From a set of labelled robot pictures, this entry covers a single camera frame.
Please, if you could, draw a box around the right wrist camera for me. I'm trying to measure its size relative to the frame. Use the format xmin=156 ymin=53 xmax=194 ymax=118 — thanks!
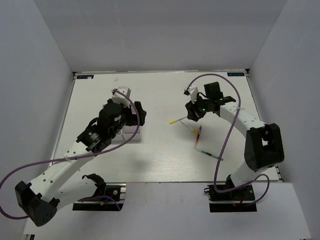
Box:
xmin=183 ymin=85 xmax=199 ymax=104

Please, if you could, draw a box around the red pen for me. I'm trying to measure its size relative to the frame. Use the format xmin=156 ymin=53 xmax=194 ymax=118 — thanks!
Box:
xmin=195 ymin=125 xmax=203 ymax=146

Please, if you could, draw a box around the white pen yellow band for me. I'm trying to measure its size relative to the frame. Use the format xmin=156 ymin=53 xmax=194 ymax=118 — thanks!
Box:
xmin=169 ymin=116 xmax=187 ymax=125

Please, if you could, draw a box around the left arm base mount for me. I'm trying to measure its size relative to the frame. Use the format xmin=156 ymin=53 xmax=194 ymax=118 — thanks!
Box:
xmin=72 ymin=173 xmax=126 ymax=212

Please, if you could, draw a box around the green ink pen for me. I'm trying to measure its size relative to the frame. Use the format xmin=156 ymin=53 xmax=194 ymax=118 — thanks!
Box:
xmin=193 ymin=143 xmax=219 ymax=159

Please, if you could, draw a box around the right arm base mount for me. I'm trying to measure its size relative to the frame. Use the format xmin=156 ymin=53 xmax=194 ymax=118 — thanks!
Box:
xmin=203 ymin=184 xmax=257 ymax=213

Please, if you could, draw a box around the left blue table label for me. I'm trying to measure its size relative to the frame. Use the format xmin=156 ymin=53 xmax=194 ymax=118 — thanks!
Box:
xmin=76 ymin=74 xmax=94 ymax=80

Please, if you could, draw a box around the blue table label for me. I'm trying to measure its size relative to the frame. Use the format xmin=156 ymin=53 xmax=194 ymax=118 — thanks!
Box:
xmin=76 ymin=74 xmax=94 ymax=80
xmin=227 ymin=72 xmax=245 ymax=77

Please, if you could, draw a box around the right blue table label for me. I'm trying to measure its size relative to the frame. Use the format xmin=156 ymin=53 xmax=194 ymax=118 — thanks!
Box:
xmin=227 ymin=72 xmax=245 ymax=77

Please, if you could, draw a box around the right white organizer tray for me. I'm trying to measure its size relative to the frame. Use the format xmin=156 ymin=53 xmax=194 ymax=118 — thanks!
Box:
xmin=120 ymin=125 xmax=143 ymax=141

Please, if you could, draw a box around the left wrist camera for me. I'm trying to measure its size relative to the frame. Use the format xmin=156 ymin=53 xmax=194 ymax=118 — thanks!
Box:
xmin=111 ymin=86 xmax=131 ymax=107

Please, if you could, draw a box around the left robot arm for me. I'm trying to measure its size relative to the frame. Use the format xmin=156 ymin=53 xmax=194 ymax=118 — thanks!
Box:
xmin=15 ymin=99 xmax=147 ymax=227

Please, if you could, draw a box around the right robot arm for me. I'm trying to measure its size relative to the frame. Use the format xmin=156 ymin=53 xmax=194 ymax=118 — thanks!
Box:
xmin=184 ymin=82 xmax=285 ymax=200

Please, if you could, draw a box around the white pen orange tip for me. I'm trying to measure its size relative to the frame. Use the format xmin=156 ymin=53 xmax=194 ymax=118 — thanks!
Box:
xmin=180 ymin=121 xmax=198 ymax=135

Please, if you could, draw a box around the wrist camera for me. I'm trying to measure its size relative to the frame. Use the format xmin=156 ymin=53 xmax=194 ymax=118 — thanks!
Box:
xmin=111 ymin=86 xmax=131 ymax=107
xmin=183 ymin=85 xmax=199 ymax=104

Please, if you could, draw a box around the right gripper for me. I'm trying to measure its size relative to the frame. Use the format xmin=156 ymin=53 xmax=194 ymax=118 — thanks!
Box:
xmin=186 ymin=92 xmax=213 ymax=122

